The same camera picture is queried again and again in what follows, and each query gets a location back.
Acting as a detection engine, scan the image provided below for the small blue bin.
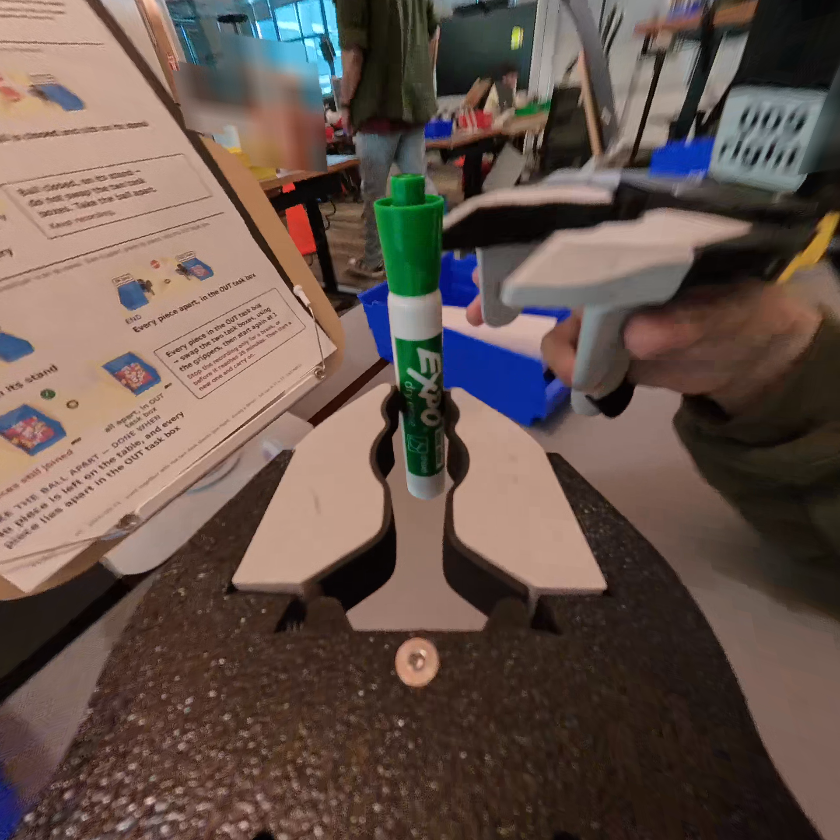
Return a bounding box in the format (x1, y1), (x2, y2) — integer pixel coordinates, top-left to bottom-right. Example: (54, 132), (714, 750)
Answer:
(650, 136), (716, 179)

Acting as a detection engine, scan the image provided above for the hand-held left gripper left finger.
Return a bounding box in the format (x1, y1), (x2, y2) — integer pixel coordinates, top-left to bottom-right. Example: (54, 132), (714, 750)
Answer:
(231, 382), (400, 608)

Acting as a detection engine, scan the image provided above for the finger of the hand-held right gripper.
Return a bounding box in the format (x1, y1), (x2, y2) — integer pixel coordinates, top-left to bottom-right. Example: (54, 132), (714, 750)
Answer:
(500, 209), (754, 417)
(441, 184), (622, 328)

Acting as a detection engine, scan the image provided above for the black television screen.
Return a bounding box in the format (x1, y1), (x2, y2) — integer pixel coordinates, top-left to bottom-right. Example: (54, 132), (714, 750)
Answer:
(436, 0), (540, 99)

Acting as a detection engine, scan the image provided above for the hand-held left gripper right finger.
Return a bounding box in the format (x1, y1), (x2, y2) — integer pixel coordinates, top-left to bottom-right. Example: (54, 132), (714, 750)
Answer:
(445, 387), (609, 608)

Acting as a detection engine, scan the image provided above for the person's right forearm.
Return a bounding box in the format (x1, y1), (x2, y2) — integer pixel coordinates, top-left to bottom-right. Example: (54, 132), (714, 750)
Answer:
(672, 262), (840, 621)

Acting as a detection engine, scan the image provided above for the white stand base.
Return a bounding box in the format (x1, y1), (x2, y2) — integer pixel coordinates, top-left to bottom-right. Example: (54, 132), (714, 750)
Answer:
(105, 410), (312, 578)

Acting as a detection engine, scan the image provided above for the grey perforated crate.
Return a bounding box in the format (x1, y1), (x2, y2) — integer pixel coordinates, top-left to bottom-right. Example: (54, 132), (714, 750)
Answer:
(710, 87), (829, 193)

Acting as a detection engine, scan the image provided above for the black office chair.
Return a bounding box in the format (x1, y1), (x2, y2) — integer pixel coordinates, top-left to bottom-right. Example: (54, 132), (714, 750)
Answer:
(541, 85), (601, 175)

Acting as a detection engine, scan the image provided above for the wooden desk with black legs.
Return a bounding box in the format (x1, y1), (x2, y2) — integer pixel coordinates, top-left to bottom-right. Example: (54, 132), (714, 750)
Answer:
(261, 156), (362, 296)

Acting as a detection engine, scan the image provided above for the white leaning panel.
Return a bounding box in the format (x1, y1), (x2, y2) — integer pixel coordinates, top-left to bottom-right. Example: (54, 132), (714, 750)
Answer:
(482, 141), (526, 193)

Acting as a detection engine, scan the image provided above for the cluttered wooden desk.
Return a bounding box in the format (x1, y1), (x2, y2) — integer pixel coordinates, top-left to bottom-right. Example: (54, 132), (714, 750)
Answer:
(425, 112), (549, 198)

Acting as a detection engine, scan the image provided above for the wooden standing desk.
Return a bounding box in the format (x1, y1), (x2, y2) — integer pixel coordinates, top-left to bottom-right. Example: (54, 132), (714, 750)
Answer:
(626, 0), (762, 165)

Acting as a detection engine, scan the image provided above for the printed instruction sheet on stand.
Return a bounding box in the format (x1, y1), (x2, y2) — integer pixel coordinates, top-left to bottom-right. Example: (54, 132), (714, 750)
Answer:
(0, 0), (347, 601)

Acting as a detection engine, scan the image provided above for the person's right hand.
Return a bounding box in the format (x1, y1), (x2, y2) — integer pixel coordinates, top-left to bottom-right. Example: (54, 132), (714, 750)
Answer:
(541, 281), (824, 417)

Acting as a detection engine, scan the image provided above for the blue plastic bin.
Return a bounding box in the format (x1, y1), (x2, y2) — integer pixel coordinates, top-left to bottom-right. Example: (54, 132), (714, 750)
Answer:
(357, 251), (572, 427)

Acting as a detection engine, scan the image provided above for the grey leaning board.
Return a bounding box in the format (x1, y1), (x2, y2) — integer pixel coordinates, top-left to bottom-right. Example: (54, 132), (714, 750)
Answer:
(564, 0), (621, 148)

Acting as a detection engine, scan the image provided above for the green dry erase marker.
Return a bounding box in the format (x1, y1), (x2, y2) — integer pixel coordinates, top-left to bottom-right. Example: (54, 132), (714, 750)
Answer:
(374, 174), (448, 501)

